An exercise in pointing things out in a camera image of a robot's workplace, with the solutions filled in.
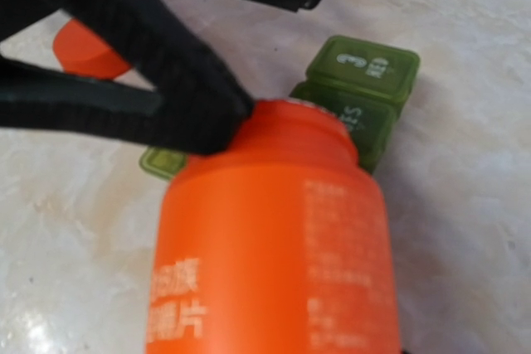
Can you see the red pill bottle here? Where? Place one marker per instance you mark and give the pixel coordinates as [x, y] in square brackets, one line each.
[280, 244]

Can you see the red bottle cap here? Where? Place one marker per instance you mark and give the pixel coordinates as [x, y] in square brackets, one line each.
[81, 52]

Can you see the green weekly pill organizer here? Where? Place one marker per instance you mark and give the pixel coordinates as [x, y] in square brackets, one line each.
[365, 85]

